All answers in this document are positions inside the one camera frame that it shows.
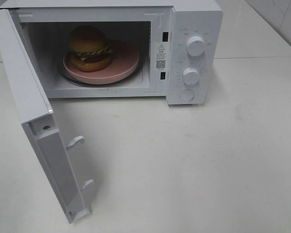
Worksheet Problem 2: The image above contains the white microwave door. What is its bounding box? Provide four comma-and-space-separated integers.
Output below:
0, 9, 93, 223

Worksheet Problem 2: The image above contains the lower white microwave knob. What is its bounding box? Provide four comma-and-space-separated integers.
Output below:
182, 67, 200, 85

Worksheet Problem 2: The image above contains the pink round plate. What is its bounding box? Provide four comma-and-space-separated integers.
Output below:
63, 40, 140, 85

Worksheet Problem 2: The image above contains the white microwave oven body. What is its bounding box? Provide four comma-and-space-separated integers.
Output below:
0, 0, 223, 104

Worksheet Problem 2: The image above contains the round white door-release button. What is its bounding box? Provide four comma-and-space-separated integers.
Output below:
179, 90, 194, 102

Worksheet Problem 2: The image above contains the upper white microwave knob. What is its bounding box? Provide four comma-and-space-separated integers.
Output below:
185, 35, 206, 57

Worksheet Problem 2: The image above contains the toy hamburger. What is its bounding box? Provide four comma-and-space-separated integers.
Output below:
68, 25, 113, 72

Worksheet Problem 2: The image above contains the white microwave knob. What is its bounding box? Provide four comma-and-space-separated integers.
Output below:
185, 35, 206, 57
182, 67, 200, 85

